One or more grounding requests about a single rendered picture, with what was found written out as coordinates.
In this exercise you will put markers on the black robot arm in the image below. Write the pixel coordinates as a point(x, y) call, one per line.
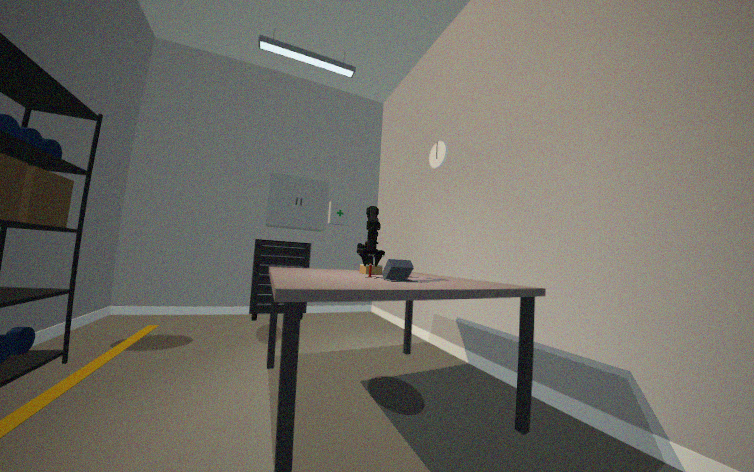
point(373, 225)

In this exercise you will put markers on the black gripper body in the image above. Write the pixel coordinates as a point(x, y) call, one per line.
point(371, 246)

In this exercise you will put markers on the grey sloped panel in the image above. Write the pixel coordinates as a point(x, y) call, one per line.
point(397, 270)

